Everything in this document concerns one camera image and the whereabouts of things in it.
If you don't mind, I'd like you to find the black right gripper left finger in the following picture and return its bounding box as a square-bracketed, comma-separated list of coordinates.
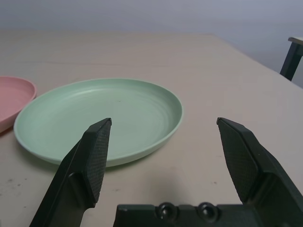
[29, 117, 112, 227]

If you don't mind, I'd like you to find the black-framed side table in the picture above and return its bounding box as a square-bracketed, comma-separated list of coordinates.
[279, 36, 303, 82]

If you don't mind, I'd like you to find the pink plate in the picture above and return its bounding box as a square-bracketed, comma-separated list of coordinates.
[0, 76, 37, 133]

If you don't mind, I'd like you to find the green plate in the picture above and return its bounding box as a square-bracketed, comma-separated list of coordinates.
[13, 79, 184, 168]

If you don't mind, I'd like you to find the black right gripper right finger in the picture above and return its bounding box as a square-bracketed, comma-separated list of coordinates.
[216, 117, 303, 227]

